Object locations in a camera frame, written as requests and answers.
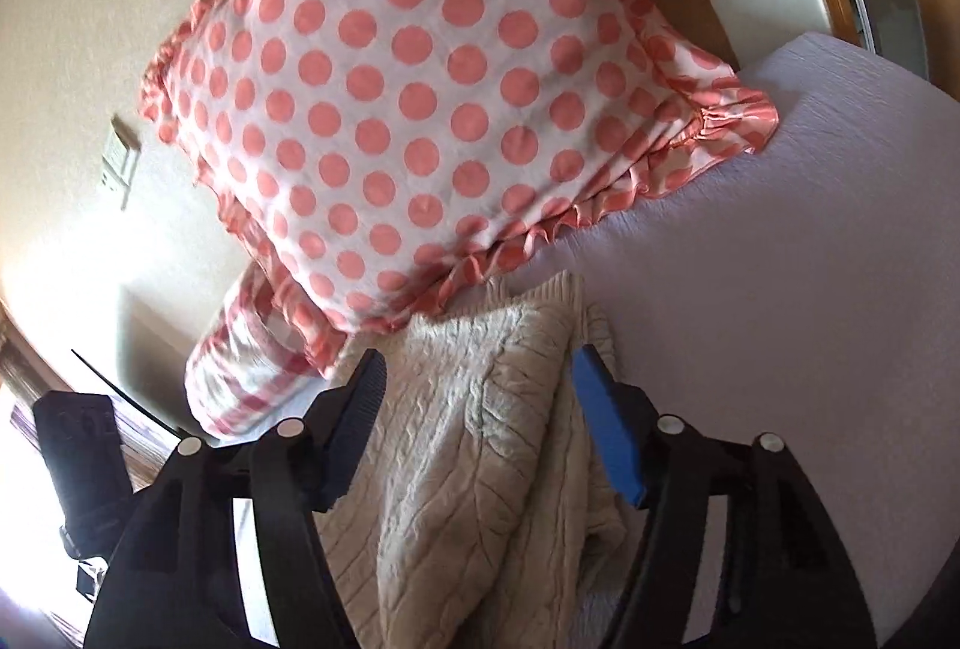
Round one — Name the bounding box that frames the pink checkered pillow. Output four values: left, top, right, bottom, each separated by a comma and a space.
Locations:
184, 262, 353, 438

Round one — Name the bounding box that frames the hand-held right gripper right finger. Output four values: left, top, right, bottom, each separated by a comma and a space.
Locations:
571, 344, 878, 649

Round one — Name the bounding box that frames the pink polka dot pillow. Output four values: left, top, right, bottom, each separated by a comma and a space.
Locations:
139, 0, 782, 381

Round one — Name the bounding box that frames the white bed sheet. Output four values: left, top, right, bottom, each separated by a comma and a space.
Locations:
225, 29, 960, 649

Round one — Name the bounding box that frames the cream cable-knit sweater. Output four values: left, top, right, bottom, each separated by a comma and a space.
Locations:
312, 272, 644, 649

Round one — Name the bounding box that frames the wall switch plate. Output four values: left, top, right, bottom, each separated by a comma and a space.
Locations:
100, 115, 143, 211

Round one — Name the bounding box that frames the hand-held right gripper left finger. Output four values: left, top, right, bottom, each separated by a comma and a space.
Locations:
84, 349, 389, 649

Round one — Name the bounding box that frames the black device at left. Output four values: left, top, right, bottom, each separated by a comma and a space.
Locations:
31, 391, 140, 564

